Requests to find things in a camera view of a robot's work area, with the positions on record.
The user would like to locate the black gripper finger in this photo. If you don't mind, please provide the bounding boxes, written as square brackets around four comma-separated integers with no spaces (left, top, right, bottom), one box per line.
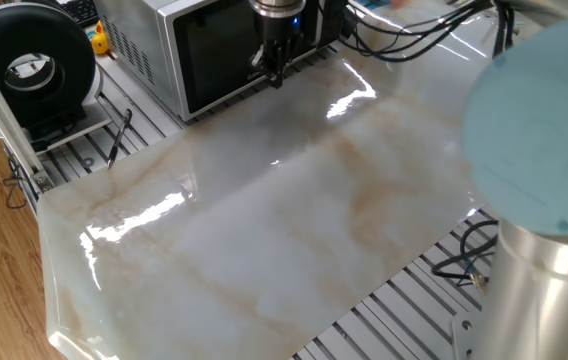
[250,42,276,77]
[271,43,293,90]

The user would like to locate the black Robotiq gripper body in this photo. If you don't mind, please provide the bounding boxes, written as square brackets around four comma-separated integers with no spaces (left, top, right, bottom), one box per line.
[250,8,306,53]

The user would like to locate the silver microwave oven body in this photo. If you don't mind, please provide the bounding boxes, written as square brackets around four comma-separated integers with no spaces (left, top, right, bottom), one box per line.
[93,0,350,120]

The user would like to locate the silver force torque sensor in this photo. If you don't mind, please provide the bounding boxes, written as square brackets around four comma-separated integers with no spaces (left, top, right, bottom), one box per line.
[248,0,307,19]

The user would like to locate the glossy marble pattern sheet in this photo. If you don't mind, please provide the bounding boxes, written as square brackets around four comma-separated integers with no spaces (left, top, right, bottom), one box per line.
[36,0,520,360]

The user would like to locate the black pen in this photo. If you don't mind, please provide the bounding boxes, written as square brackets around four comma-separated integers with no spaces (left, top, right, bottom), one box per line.
[106,108,134,170]

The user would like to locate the yellow rubber duck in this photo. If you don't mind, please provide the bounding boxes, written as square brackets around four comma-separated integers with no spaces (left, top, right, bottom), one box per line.
[89,20,111,56]

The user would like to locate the black computer keyboard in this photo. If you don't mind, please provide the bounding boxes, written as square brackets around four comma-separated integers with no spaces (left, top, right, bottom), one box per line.
[55,0,100,29]

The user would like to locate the black round blower fan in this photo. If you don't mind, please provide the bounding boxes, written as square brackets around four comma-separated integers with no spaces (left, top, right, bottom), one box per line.
[0,1,104,141]

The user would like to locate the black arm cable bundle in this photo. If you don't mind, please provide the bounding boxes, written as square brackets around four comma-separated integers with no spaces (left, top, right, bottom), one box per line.
[338,0,516,64]

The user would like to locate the white blower base plate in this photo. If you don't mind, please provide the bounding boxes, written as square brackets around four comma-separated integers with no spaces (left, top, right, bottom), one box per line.
[28,101,114,154]

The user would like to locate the aluminium corner bracket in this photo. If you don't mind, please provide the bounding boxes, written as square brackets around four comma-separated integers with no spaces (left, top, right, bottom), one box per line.
[32,169,56,195]

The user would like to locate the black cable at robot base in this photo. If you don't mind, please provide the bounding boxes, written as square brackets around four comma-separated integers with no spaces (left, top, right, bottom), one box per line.
[430,218,500,296]

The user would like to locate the aluminium frame post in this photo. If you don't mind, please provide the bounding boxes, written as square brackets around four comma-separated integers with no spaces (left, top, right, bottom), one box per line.
[0,29,56,195]

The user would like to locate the thin black floor cable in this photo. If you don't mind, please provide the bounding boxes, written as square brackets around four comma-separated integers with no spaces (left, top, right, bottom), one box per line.
[1,153,29,211]

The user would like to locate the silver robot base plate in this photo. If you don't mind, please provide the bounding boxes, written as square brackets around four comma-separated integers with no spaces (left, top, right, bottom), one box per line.
[450,311,488,360]

